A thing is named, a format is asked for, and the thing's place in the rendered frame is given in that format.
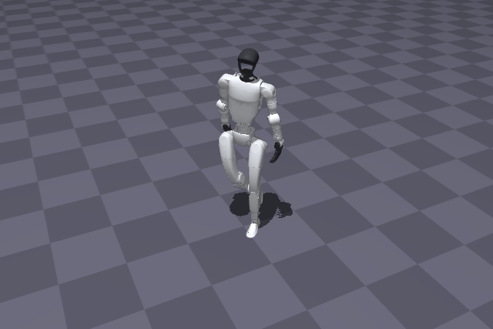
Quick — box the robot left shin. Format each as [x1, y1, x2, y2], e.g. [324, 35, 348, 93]
[249, 184, 262, 225]

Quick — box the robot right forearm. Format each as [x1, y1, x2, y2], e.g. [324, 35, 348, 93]
[218, 109, 230, 128]

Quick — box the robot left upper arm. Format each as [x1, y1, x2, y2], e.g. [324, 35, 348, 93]
[260, 82, 280, 126]

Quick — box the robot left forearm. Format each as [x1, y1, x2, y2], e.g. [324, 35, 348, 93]
[270, 114, 284, 147]

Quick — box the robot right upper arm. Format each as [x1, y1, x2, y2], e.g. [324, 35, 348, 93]
[216, 74, 233, 112]

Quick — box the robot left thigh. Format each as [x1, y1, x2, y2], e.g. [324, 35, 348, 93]
[247, 136, 267, 194]

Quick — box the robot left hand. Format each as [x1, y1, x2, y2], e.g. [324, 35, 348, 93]
[269, 142, 283, 163]

